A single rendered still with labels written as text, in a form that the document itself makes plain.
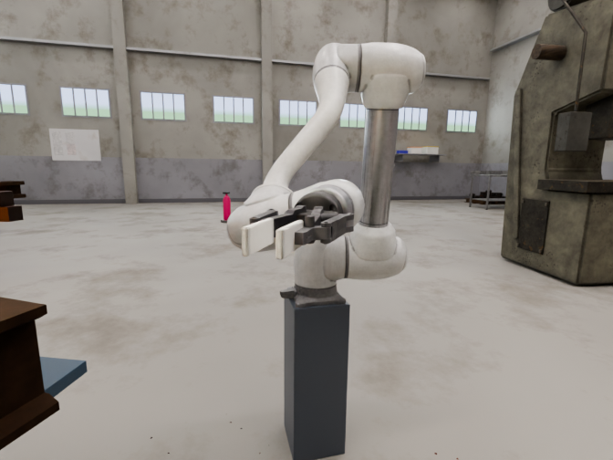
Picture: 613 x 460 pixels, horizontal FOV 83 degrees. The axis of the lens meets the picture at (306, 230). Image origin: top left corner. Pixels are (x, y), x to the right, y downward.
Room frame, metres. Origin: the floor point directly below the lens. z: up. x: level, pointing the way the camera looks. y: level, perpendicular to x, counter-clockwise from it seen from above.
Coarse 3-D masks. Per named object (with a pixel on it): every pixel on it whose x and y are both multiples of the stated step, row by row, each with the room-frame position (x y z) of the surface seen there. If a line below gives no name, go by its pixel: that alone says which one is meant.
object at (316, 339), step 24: (288, 312) 1.20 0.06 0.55; (312, 312) 1.12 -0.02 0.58; (336, 312) 1.14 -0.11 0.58; (288, 336) 1.20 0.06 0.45; (312, 336) 1.12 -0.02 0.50; (336, 336) 1.14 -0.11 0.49; (288, 360) 1.20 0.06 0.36; (312, 360) 1.12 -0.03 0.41; (336, 360) 1.14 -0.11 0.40; (288, 384) 1.20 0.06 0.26; (312, 384) 1.12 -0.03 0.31; (336, 384) 1.14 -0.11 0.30; (288, 408) 1.20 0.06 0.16; (312, 408) 1.12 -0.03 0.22; (336, 408) 1.14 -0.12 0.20; (288, 432) 1.19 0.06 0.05; (312, 432) 1.12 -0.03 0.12; (336, 432) 1.14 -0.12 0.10; (312, 456) 1.12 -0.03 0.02
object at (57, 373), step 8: (40, 360) 0.51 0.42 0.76; (48, 360) 0.51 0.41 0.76; (56, 360) 0.51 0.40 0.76; (64, 360) 0.51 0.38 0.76; (72, 360) 0.51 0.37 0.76; (48, 368) 0.48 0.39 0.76; (56, 368) 0.48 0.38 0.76; (64, 368) 0.48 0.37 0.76; (72, 368) 0.48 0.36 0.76; (80, 368) 0.49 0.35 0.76; (48, 376) 0.46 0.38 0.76; (56, 376) 0.46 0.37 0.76; (64, 376) 0.46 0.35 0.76; (72, 376) 0.48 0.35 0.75; (80, 376) 0.49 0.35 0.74; (48, 384) 0.44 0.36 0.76; (56, 384) 0.45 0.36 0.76; (64, 384) 0.46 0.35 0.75; (48, 392) 0.44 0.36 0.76; (56, 392) 0.45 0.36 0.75
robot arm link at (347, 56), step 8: (328, 48) 1.07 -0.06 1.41; (336, 48) 1.07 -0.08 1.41; (344, 48) 1.05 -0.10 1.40; (352, 48) 1.05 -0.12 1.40; (360, 48) 1.05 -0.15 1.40; (320, 56) 1.06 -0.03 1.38; (328, 56) 1.04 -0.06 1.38; (336, 56) 1.04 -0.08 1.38; (344, 56) 1.03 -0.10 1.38; (352, 56) 1.04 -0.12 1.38; (360, 56) 1.04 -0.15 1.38; (320, 64) 1.03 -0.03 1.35; (328, 64) 1.01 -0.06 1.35; (336, 64) 1.01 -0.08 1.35; (344, 64) 1.03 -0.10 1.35; (352, 64) 1.03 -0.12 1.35; (360, 64) 1.03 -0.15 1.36; (352, 72) 1.04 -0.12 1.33; (352, 80) 1.05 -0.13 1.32; (352, 88) 1.07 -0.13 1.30
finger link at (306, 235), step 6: (306, 228) 0.39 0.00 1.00; (312, 228) 0.39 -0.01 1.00; (318, 228) 0.40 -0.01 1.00; (324, 228) 0.40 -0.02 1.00; (330, 228) 0.40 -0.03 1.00; (300, 234) 0.36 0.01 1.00; (306, 234) 0.37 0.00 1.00; (312, 234) 0.39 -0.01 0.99; (318, 234) 0.40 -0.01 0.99; (324, 234) 0.40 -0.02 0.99; (330, 234) 0.40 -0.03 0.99; (300, 240) 0.36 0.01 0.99; (306, 240) 0.37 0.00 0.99
